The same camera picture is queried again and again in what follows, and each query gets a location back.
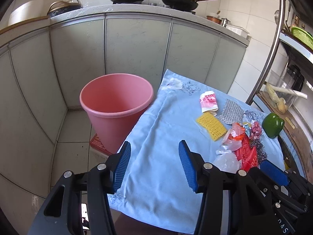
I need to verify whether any red cardboard box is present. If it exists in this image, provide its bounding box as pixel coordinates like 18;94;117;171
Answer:
235;134;258;172

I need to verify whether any colourful paper ball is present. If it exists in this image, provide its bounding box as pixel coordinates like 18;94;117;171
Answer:
243;121;262;140

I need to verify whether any orange clear plastic bag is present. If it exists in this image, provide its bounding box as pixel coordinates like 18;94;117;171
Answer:
213;123;245;174

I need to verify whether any yellow foam fruit net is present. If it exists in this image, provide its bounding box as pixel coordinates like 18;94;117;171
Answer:
196;112;227;141

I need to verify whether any silver mesh dish cloth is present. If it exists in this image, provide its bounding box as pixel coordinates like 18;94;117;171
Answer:
218;99;244;125

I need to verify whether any pink plastic trash bucket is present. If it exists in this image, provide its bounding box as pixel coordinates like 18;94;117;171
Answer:
80;73;154;154

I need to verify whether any grey kitchen cabinet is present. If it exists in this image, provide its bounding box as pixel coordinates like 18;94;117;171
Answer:
1;5;249;198

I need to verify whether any steel wool scrubber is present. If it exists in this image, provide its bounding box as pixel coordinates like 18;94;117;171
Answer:
250;139;267;164

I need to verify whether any steel shelf rack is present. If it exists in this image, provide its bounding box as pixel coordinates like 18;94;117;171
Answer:
246;0;312;180

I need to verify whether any green bell pepper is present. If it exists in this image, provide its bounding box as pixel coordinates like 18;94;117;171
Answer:
262;113;285;138

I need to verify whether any ginger root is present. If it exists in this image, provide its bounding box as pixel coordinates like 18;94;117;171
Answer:
276;98;288;114

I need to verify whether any red box under bucket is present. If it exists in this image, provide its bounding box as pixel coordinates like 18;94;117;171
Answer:
90;134;112;156

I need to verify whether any white leek stalk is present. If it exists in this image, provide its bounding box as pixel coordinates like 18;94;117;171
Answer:
272;85;308;100

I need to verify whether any clear glass container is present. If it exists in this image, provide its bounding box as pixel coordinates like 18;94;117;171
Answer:
262;71;304;114

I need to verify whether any light blue floral tablecloth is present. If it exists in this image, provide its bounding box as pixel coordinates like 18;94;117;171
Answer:
107;68;286;235

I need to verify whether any black blender jug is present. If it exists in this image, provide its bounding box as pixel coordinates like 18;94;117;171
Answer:
284;64;305;91

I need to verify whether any pink white paper packet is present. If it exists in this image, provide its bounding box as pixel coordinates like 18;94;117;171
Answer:
200;91;219;116

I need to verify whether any green plastic basket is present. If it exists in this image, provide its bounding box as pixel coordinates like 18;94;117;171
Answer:
291;26;313;49

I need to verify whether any white rectangular dish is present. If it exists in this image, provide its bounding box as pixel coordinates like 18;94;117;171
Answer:
226;24;249;38

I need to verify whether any small steel cup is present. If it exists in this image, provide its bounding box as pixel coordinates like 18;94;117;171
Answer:
221;18;231;27

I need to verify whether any copper bowl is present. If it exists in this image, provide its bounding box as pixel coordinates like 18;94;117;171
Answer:
206;10;222;24

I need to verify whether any white round appliance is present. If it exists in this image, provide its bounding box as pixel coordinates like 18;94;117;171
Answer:
8;0;43;26

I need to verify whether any black wooden-handled frying pan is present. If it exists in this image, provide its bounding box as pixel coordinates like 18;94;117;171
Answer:
162;0;212;12

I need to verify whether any dark pot with gold handle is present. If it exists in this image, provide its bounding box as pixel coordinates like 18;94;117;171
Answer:
47;1;82;18

